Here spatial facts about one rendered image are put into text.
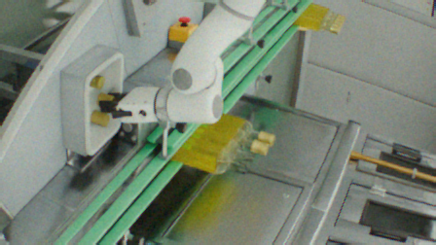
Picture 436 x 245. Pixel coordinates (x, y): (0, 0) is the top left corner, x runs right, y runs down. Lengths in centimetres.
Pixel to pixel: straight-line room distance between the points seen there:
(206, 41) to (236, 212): 63
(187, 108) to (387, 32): 636
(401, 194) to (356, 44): 584
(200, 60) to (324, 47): 664
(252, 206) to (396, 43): 604
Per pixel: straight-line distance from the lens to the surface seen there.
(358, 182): 191
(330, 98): 807
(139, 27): 158
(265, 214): 165
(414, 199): 193
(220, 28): 118
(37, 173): 137
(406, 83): 775
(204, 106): 124
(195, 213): 163
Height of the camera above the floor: 149
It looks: 17 degrees down
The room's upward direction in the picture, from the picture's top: 107 degrees clockwise
